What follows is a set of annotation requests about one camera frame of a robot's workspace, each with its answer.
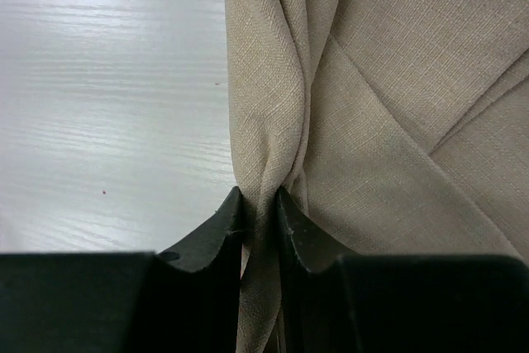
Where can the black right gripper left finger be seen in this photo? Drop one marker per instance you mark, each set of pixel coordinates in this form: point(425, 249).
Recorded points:
point(183, 299)

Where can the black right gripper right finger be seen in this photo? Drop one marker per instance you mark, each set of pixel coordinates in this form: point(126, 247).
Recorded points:
point(335, 300)

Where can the beige cloth napkin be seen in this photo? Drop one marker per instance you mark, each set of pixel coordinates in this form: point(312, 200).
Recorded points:
point(399, 126)

